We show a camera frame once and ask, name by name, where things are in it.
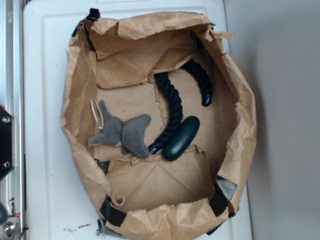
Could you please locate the white plastic bin lid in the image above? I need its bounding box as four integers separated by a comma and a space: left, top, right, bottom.
22, 0, 253, 240

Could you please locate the navy blue rope toy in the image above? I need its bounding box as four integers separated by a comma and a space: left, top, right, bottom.
148, 59, 213, 154

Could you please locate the black mounting bracket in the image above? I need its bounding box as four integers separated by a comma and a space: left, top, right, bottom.
0, 105, 15, 181

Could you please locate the grey plush elephant toy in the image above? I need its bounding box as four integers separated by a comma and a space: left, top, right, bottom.
87, 100, 152, 159

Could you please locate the dark green plastic pickle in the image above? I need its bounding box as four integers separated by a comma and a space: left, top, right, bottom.
163, 115, 200, 162

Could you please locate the brown paper bag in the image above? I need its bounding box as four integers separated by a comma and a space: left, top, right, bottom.
60, 8, 257, 240

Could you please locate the aluminium frame rail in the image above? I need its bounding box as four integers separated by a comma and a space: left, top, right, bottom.
0, 0, 29, 240

